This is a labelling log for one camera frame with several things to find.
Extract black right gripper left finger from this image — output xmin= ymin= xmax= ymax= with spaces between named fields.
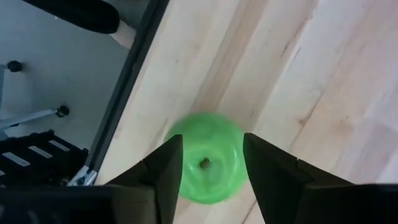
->
xmin=0 ymin=134 xmax=183 ymax=224

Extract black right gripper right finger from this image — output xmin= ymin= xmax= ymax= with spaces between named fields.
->
xmin=243 ymin=133 xmax=398 ymax=224

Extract green toy apple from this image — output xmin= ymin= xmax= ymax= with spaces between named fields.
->
xmin=164 ymin=111 xmax=249 ymax=205

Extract black crate white labels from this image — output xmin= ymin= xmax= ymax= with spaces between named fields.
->
xmin=0 ymin=129 xmax=90 ymax=187

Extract black aluminium rig frame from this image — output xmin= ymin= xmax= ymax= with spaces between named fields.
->
xmin=67 ymin=0 xmax=171 ymax=187

